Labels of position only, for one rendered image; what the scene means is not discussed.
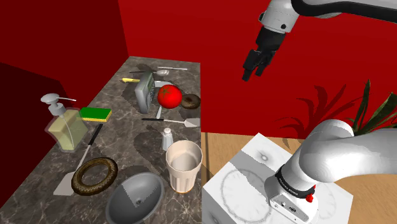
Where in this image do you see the brown doughnut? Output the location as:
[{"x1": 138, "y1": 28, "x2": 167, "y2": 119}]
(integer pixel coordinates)
[{"x1": 180, "y1": 94, "x2": 202, "y2": 110}]

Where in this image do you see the green and yellow sponge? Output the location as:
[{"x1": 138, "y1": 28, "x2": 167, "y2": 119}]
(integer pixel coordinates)
[{"x1": 79, "y1": 107, "x2": 113, "y2": 123}]

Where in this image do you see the large black-handled spatula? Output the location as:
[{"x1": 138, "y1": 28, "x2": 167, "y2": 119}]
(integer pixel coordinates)
[{"x1": 53, "y1": 123, "x2": 104, "y2": 197}]

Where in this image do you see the grey bowl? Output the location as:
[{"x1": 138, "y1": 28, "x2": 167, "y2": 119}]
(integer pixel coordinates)
[{"x1": 105, "y1": 172, "x2": 165, "y2": 224}]

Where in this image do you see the grey spoon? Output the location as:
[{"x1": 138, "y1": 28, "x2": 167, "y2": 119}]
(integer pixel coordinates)
[{"x1": 154, "y1": 80, "x2": 173, "y2": 120}]

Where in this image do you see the clear soap dispenser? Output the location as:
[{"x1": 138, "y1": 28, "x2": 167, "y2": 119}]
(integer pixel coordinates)
[{"x1": 40, "y1": 93, "x2": 89, "y2": 153}]

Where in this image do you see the white salt shaker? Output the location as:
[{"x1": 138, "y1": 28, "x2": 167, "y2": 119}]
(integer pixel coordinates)
[{"x1": 160, "y1": 127, "x2": 174, "y2": 152}]

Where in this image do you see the small black-handled spatula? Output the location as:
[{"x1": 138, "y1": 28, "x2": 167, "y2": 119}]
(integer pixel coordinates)
[{"x1": 141, "y1": 117, "x2": 201, "y2": 129}]

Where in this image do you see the green potted plant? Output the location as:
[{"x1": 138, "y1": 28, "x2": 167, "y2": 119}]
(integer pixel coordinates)
[{"x1": 346, "y1": 79, "x2": 397, "y2": 136}]

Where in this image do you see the white patterned robot stand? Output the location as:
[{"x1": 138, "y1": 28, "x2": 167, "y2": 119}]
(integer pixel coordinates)
[{"x1": 201, "y1": 132, "x2": 354, "y2": 224}]

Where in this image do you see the red tomato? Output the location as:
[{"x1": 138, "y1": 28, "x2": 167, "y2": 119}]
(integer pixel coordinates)
[{"x1": 157, "y1": 84, "x2": 183, "y2": 109}]

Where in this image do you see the beige ribbed cup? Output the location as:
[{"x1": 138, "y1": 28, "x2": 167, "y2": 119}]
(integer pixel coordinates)
[{"x1": 165, "y1": 139, "x2": 204, "y2": 194}]

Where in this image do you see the black-handled silver spoon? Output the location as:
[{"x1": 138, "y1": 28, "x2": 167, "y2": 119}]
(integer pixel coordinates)
[{"x1": 128, "y1": 69, "x2": 171, "y2": 77}]

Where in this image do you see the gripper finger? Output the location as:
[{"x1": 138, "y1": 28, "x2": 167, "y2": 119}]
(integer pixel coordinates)
[
  {"x1": 254, "y1": 54, "x2": 275, "y2": 77},
  {"x1": 242, "y1": 48, "x2": 262, "y2": 82}
]

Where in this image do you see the large brown ring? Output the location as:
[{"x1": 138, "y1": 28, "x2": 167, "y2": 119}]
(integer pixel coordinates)
[{"x1": 71, "y1": 157, "x2": 119, "y2": 197}]

